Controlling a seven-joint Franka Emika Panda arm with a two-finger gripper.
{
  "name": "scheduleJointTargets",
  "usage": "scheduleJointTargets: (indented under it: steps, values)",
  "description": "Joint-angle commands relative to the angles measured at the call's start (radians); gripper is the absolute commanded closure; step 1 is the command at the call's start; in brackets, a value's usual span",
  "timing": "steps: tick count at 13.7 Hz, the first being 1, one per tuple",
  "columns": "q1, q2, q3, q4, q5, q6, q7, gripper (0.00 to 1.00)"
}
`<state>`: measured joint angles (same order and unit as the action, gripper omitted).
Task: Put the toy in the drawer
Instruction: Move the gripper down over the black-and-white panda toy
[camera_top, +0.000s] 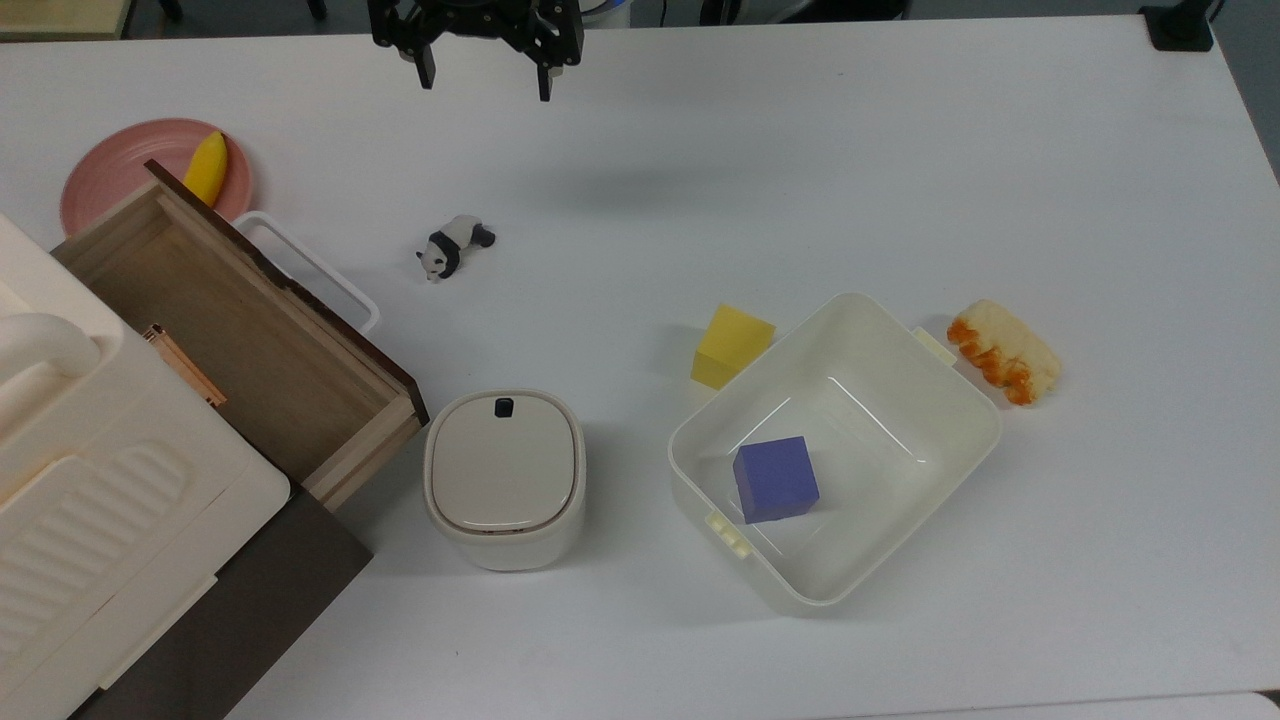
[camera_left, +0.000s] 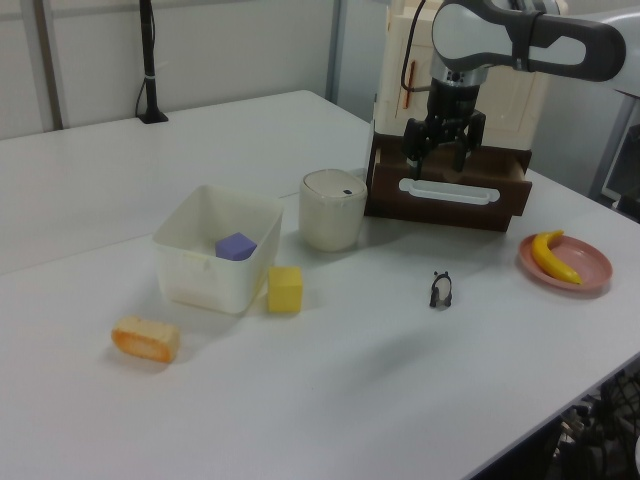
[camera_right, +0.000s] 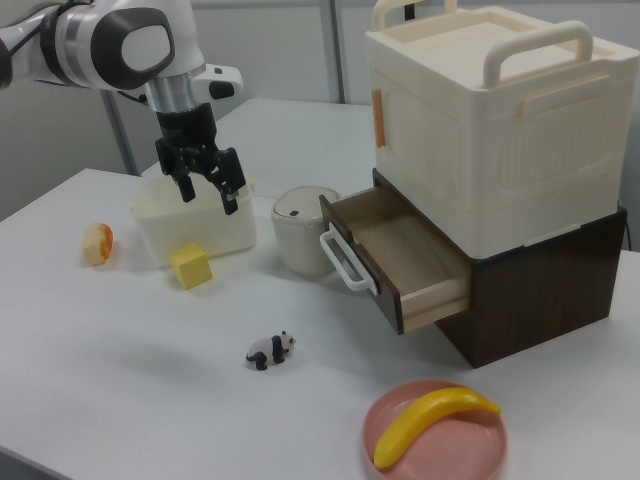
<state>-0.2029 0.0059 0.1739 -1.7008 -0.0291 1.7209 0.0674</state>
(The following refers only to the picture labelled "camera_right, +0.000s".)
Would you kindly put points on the white plastic container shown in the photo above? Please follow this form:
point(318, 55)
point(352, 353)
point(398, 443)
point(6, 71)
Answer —
point(200, 227)

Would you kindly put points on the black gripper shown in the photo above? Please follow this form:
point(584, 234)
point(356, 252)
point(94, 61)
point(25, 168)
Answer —
point(185, 130)

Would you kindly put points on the cream plastic storage box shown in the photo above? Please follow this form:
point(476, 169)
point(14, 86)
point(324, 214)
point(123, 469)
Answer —
point(450, 150)

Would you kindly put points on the dark wooden cabinet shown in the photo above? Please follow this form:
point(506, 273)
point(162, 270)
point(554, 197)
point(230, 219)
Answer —
point(540, 290)

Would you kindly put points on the panda toy figure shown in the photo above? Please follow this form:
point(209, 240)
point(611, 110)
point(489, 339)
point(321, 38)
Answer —
point(267, 350)

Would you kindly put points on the pink plate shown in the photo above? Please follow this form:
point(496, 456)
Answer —
point(460, 445)

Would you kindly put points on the orange bread slice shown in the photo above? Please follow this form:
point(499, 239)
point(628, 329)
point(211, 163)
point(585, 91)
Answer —
point(97, 244)

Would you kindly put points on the yellow foam cube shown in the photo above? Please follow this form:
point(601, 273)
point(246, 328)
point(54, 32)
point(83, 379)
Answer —
point(192, 267)

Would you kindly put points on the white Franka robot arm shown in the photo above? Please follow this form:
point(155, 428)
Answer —
point(100, 45)

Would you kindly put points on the yellow toy banana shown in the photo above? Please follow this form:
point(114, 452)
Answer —
point(425, 415)

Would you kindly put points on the small cream trash can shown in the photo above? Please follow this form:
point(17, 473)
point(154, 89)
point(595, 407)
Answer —
point(300, 240)

